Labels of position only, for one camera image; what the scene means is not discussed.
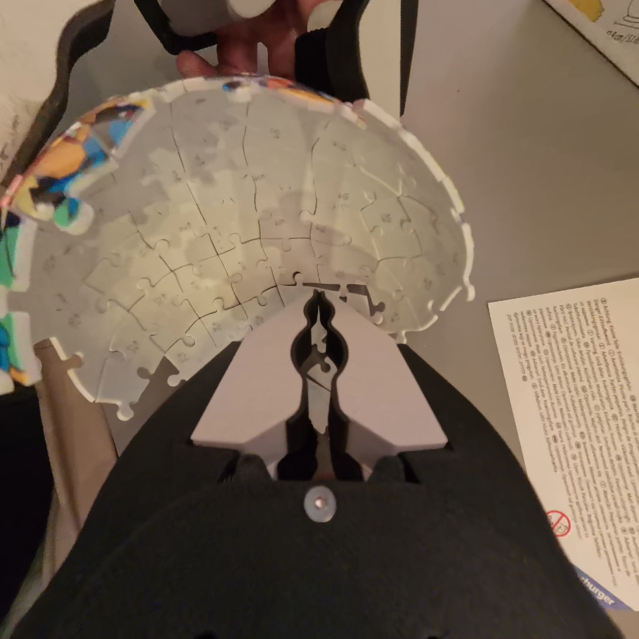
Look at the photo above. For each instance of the white instruction sheet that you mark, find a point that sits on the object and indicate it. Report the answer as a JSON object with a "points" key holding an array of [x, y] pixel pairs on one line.
{"points": [[574, 424]]}

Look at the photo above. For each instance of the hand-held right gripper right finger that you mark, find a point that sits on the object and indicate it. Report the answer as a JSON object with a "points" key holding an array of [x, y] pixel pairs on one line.
{"points": [[389, 399]]}

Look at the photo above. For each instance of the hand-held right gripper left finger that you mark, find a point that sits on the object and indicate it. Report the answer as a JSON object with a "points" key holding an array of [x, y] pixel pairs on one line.
{"points": [[249, 394]]}

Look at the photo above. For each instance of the printed puzzle box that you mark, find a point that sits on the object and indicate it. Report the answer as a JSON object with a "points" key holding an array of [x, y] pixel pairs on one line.
{"points": [[609, 30]]}

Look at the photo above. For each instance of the white puzzle piece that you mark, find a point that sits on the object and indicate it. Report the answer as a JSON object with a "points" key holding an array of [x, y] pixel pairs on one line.
{"points": [[319, 367]]}

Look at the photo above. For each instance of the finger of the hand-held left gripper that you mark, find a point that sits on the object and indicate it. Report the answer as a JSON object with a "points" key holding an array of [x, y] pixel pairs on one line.
{"points": [[384, 50], [25, 50]]}

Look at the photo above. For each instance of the partly built puzzle ball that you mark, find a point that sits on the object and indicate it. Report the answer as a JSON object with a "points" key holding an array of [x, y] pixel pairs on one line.
{"points": [[249, 199]]}

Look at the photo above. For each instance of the person's beige trousers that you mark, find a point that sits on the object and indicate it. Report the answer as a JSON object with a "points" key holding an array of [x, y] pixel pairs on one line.
{"points": [[75, 424]]}

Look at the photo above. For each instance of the person's left hand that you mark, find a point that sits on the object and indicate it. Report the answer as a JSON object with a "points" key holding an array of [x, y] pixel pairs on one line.
{"points": [[259, 50]]}

